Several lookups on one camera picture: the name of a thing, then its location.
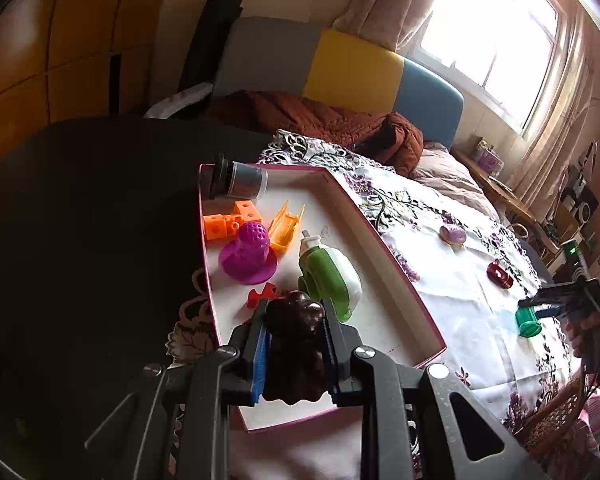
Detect window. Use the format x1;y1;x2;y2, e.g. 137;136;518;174
415;0;568;133

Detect white embroidered floral tablecloth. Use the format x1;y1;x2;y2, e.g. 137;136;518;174
165;130;573;480

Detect orange toy cubes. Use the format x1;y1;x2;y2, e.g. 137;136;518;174
203;200;261;241

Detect brown quilted blanket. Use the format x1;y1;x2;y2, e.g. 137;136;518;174
207;90;425;168

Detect pink white cardboard box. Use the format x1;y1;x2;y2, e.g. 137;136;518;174
197;162;448;433

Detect wicker chair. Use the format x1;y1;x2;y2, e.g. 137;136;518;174
520;370;600;466

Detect purple perforated plastic hat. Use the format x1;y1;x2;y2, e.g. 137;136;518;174
218;221;280;287

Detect pale pink duvet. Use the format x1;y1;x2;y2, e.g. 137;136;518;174
410;142;501;221

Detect green plastic toy piece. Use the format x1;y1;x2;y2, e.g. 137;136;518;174
515;305;544;338

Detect purple textured ball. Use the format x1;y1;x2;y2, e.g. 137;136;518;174
440;224;468;247

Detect grey yellow blue headboard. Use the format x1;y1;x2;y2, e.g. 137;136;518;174
215;16;465;148

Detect red ring-shaped toy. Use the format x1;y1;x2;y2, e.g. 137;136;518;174
486;260;515;289

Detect beige curtain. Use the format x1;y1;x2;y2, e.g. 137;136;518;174
510;5;600;201
332;0;448;52

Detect dark brown plastic figure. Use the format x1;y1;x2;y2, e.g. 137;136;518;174
262;290;331;406

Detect wooden wardrobe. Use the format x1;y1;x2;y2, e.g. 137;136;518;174
0;0;176;176

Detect red puzzle piece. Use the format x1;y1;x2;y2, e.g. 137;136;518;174
246;283;291;311

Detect black grey cylinder container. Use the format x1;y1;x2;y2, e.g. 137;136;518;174
207;152;270;200

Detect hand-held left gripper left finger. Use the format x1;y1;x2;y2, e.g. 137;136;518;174
85;300;274;480

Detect orange plastic piece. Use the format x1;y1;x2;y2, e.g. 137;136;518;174
269;200;307;256

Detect wooden bedside table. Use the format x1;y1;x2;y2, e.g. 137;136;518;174
452;147;561;261

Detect green white plug-in device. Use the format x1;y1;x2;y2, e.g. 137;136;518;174
297;230;363;323

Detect purple tin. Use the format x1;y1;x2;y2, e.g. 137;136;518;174
475;140;505;173

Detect person's right hand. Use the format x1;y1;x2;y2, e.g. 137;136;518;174
566;307;600;376

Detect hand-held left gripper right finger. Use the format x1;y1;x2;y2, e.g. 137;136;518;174
320;301;547;480

